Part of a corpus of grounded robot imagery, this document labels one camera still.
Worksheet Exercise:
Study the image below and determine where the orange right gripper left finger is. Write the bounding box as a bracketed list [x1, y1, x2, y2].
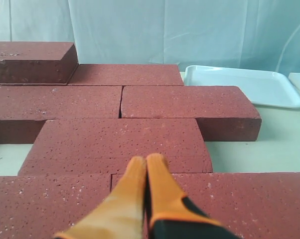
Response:
[54, 156, 147, 239]

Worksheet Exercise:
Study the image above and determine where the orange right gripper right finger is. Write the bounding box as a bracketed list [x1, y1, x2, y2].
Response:
[146, 153, 236, 239]

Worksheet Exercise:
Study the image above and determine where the red brick second row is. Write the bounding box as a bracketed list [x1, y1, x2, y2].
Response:
[121, 86, 262, 141]
[0, 86, 123, 144]

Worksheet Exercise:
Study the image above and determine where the red brick third row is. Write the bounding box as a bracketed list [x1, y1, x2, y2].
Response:
[18, 119, 213, 176]

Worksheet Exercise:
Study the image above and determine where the red brick front left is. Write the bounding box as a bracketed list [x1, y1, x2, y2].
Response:
[0, 174, 111, 239]

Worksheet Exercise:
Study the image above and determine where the red brick front right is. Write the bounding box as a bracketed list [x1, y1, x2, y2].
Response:
[111, 171, 300, 239]

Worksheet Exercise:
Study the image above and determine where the red brick back row right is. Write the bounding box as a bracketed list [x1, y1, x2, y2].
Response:
[68, 64, 183, 86]

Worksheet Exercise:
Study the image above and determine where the red brick bottom back left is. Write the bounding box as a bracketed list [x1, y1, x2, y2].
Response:
[0, 83, 68, 87]

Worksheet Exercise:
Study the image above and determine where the red brick stacked top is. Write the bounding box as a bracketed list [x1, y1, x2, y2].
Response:
[0, 41, 78, 84]

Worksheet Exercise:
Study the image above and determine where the white plastic tray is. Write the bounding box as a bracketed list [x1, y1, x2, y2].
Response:
[183, 65, 300, 109]

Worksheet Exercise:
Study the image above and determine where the white backdrop curtain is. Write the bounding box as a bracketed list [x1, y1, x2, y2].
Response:
[0, 0, 300, 75]

